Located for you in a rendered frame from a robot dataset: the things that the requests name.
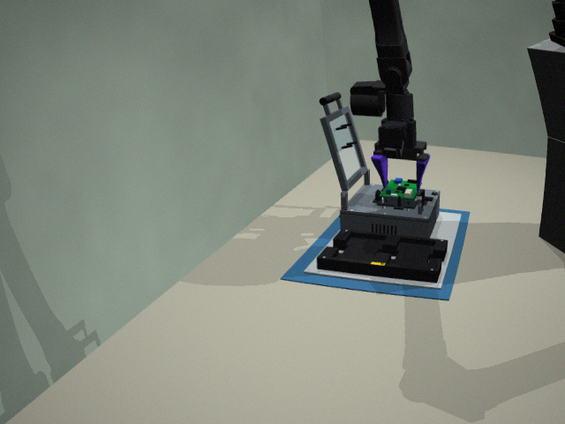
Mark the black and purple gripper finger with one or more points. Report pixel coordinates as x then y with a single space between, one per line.
380 161
420 167

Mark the green circuit board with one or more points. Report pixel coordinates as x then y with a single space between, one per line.
392 189

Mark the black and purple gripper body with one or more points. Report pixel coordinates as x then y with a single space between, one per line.
408 153

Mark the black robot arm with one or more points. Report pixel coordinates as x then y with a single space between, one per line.
367 98

